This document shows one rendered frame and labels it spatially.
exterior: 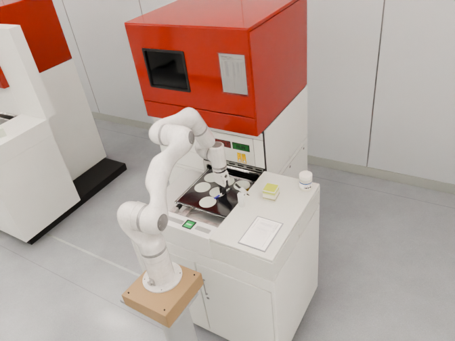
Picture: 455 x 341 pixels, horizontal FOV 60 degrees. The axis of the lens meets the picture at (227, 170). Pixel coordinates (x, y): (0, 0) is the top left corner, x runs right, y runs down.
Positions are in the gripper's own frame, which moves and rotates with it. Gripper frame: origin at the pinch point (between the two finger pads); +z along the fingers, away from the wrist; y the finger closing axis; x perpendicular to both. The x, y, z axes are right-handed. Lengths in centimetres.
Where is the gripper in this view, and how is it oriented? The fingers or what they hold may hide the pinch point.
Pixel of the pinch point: (223, 190)
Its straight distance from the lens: 232.2
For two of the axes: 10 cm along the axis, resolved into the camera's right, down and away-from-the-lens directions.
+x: -7.3, 4.5, -5.1
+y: -6.7, -3.6, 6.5
